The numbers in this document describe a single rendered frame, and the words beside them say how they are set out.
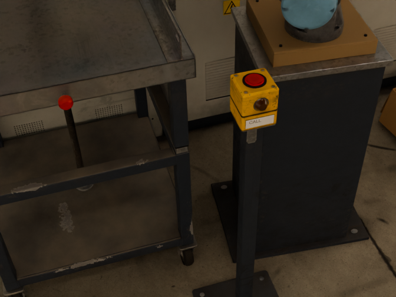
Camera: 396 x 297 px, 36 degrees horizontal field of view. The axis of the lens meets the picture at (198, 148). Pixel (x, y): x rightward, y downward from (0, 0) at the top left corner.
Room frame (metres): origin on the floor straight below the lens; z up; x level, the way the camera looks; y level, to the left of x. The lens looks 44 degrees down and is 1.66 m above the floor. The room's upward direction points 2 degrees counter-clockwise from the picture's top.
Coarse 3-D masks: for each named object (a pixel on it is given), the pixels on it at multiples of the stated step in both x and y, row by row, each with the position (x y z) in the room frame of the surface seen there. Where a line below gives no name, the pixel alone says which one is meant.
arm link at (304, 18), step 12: (288, 0) 1.17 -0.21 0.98; (300, 0) 1.16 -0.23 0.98; (312, 0) 1.16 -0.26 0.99; (324, 0) 1.15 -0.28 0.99; (336, 0) 1.18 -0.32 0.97; (288, 12) 1.17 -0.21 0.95; (300, 12) 1.16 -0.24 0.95; (312, 12) 1.16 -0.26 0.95; (324, 12) 1.15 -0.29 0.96; (300, 24) 1.16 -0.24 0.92; (312, 24) 1.16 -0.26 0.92; (324, 24) 1.16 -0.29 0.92
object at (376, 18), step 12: (360, 0) 2.01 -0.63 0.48; (372, 0) 2.03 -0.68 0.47; (384, 0) 2.04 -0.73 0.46; (360, 12) 2.02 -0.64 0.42; (372, 12) 2.03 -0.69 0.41; (384, 12) 2.04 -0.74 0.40; (372, 24) 2.03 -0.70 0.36; (384, 24) 2.05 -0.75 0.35; (384, 36) 2.06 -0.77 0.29; (384, 72) 2.06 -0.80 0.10; (384, 84) 2.08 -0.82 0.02
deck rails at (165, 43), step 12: (144, 0) 1.42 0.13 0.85; (156, 0) 1.36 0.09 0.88; (144, 12) 1.36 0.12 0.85; (156, 12) 1.35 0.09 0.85; (168, 12) 1.24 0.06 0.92; (156, 24) 1.30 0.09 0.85; (168, 24) 1.25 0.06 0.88; (156, 36) 1.24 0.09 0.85; (168, 36) 1.24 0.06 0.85; (180, 36) 1.15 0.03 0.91; (168, 48) 1.19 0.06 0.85; (180, 48) 1.15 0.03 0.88; (168, 60) 1.14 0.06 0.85; (180, 60) 1.14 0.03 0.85
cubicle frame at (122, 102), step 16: (112, 96) 1.77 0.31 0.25; (128, 96) 1.79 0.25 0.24; (32, 112) 1.69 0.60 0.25; (48, 112) 1.71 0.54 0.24; (80, 112) 1.74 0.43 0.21; (96, 112) 1.75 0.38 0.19; (112, 112) 1.77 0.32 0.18; (128, 112) 1.78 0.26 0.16; (0, 128) 1.66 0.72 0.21; (16, 128) 1.67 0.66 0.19; (32, 128) 1.69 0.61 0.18; (48, 128) 1.70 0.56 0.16
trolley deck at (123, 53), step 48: (0, 0) 1.45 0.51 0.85; (48, 0) 1.44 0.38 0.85; (96, 0) 1.43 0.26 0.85; (0, 48) 1.22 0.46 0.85; (48, 48) 1.21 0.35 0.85; (96, 48) 1.21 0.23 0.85; (144, 48) 1.20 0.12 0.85; (0, 96) 1.04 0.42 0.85; (48, 96) 1.06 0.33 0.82; (96, 96) 1.09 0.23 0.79
